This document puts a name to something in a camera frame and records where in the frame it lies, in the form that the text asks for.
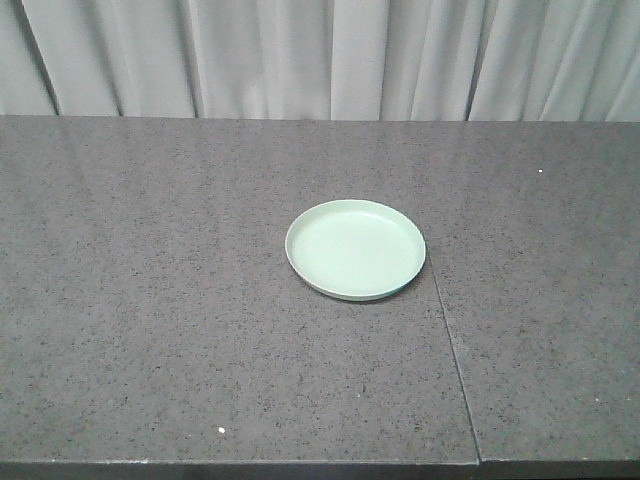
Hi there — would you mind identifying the white pleated curtain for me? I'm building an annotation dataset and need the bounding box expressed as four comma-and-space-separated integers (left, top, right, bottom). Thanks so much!
1, 1, 639, 122

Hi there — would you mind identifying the light green round plate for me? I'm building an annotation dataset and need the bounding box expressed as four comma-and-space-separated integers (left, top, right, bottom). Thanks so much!
284, 199, 427, 302

